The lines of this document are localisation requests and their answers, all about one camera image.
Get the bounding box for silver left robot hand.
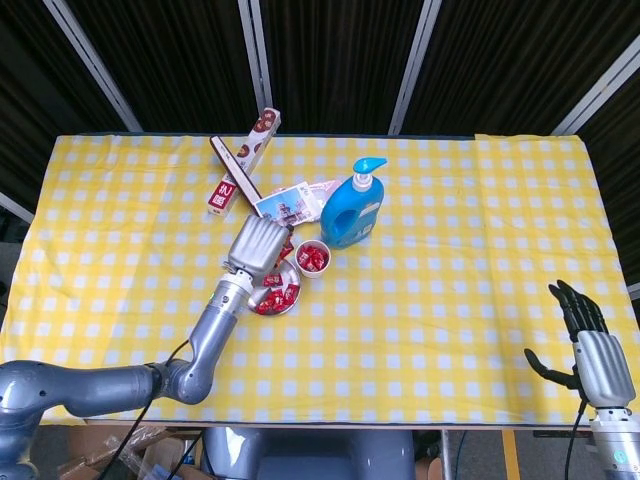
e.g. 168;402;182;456
223;214;296;279

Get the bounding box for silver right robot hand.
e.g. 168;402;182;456
523;279;633;407

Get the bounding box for white paper cup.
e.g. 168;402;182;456
293;239;332;280

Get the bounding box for grey robot base column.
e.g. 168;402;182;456
202;427;416;480

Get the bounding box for metal dish of candies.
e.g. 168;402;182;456
248;255;303;317

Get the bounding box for building photo postcard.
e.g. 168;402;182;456
253;183;321;229

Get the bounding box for long white biscuit box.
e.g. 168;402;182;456
207;106;281;217

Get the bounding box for pink white paper packet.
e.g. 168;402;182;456
304;177;346;224

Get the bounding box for blue detergent pump bottle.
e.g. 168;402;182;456
319;156;389;250

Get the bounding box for metal table leg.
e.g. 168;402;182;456
440;429;454;480

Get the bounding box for yellow white checked tablecloth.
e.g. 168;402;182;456
0;132;632;426

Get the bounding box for black pleated curtain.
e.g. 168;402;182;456
259;0;426;136
574;64;640;286
0;0;124;211
402;0;640;136
64;0;264;135

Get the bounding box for brown cardboard boxes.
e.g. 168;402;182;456
49;424;204;480

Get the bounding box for black right hand cable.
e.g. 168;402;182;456
564;397;589;480

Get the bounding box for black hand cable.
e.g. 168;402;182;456
97;338;194;480
564;397;589;480

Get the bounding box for black left hand cable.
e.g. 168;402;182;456
97;338;194;480

